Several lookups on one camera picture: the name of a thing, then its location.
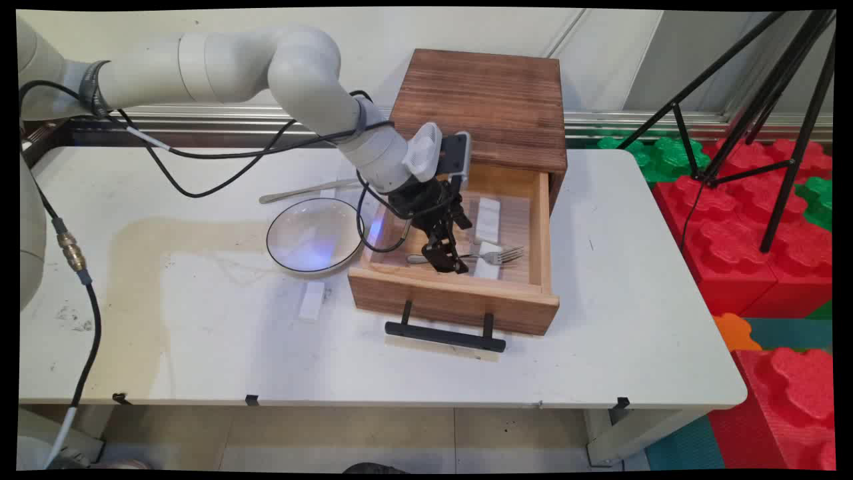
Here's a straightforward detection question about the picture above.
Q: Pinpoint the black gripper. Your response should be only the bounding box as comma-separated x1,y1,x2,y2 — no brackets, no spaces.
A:
389,175,474,275

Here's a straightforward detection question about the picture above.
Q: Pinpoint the silver metal knife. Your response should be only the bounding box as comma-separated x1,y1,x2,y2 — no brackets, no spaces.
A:
259,178,364,205

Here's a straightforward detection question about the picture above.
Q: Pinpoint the silver metal fork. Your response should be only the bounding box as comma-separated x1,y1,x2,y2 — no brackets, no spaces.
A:
407,246,525,266

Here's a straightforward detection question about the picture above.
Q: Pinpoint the light wooden drawer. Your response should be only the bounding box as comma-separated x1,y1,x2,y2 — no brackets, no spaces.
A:
348,163,561,337

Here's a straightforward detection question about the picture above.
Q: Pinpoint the dark wooden cabinet box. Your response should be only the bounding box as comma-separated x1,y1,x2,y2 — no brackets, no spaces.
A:
389,48,568,209

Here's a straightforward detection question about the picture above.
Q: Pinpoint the white plate with black rim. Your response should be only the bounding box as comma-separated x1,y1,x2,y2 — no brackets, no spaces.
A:
266,197,367,275

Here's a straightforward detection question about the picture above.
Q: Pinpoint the green foam block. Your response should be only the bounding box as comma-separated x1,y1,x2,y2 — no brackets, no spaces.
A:
596,136,711,184
794,176,834,231

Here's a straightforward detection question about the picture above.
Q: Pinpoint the white table leg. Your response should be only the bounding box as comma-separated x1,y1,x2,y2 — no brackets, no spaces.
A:
584,408,702,468

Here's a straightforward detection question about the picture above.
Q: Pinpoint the large red foam block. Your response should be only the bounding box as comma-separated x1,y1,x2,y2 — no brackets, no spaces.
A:
651,138,834,318

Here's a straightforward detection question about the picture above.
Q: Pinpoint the orange foam piece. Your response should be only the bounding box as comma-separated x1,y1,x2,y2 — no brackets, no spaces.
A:
712,313,763,353

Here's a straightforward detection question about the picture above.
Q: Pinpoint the black tripod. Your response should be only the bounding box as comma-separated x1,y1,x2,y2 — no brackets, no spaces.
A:
616,10,838,255

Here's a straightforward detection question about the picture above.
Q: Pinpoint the wrist camera with grey mount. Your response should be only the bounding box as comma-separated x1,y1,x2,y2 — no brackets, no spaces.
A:
403,122,472,184

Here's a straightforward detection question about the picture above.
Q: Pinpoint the aluminium wall rail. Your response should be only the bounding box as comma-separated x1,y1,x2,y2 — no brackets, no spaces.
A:
67,103,834,149

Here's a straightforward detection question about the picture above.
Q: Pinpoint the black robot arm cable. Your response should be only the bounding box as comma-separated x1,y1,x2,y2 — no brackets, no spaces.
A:
20,80,412,255

